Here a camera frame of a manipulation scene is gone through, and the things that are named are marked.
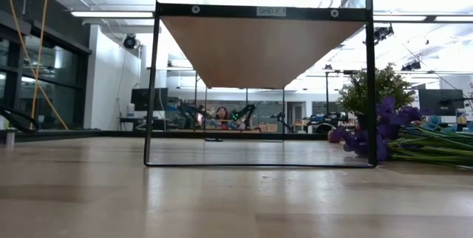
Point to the dark red artificial tulip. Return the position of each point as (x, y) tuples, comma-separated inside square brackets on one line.
[(334, 135)]

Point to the long ceiling light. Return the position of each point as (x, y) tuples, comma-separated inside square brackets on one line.
[(111, 14), (406, 18)]

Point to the green potted plant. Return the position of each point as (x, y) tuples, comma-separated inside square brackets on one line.
[(384, 86)]

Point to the white jug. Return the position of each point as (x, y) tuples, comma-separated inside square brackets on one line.
[(131, 110)]

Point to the black computer monitor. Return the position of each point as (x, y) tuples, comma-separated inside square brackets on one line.
[(149, 99), (441, 101)]

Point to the black metal rig frame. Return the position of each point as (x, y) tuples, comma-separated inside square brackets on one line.
[(92, 134)]

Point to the purple artificial flower bunch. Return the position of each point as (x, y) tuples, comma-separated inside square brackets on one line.
[(388, 116)]

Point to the black background robot arm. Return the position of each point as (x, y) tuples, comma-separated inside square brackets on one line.
[(190, 112), (281, 119), (245, 112)]

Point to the small grey cylinder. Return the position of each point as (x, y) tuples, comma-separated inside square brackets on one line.
[(10, 138)]

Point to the person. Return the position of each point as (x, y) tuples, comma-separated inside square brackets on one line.
[(222, 114)]

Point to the round black ceiling camera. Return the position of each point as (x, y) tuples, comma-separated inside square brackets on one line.
[(130, 42)]

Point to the black curved bar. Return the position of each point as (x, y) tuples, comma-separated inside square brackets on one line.
[(18, 119)]

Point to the small colourful container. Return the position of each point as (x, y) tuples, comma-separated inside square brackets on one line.
[(461, 117)]

